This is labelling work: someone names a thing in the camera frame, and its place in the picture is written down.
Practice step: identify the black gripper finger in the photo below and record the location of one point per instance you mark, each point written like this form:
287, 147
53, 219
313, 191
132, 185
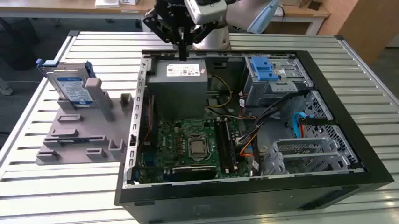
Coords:
155, 25
204, 32

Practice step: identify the hard disk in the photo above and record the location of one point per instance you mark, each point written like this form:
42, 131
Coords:
70, 88

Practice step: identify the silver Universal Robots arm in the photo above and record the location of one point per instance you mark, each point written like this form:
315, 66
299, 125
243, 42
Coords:
219, 39

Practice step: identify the metal disk bay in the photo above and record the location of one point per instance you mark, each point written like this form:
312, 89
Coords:
311, 155

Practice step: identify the small white box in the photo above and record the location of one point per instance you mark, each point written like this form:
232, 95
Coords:
129, 2

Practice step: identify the wooden desk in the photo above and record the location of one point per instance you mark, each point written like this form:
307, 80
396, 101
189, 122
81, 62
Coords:
86, 7

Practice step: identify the blue drive latch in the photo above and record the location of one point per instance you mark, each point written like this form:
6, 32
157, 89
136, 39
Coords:
263, 70

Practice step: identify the grey power supply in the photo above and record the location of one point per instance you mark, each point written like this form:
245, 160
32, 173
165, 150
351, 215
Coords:
177, 98

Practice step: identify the metal optical drive cage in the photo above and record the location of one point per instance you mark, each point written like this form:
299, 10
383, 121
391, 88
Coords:
280, 88

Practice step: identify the green motherboard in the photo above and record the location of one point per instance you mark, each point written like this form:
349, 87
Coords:
169, 130

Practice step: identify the CPU socket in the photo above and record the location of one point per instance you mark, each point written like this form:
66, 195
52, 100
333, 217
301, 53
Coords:
197, 136

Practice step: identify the black bin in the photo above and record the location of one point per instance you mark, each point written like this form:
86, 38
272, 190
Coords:
18, 46

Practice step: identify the black RAM slot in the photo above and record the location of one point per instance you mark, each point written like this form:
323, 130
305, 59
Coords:
221, 144

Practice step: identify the silver CPU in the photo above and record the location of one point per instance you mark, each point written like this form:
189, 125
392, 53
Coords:
196, 147

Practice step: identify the grey parts rack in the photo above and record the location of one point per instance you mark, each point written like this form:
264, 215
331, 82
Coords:
86, 130

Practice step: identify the RAM stick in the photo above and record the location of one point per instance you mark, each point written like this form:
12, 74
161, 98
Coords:
77, 140

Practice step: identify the grey stand foot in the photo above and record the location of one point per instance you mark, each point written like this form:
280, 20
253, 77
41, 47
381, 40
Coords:
5, 89

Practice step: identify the black graphics card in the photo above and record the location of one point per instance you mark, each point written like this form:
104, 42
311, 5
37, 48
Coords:
192, 172

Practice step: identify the black open PC case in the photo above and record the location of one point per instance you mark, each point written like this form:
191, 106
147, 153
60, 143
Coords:
217, 205

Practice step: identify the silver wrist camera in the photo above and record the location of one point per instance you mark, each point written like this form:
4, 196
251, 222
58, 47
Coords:
205, 11

